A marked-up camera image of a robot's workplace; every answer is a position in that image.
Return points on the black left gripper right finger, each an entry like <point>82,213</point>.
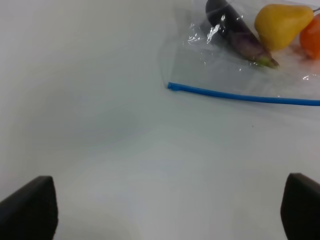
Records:
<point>300,208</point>

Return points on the orange fruit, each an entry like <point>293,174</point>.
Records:
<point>309,38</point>

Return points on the clear zip bag blue seal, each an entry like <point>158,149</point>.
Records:
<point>200,61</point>

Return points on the yellow pear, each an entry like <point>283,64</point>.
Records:
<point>278,25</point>

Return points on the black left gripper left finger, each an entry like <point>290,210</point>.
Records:
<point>30,213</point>

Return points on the purple eggplant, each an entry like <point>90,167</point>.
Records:
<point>232,28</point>

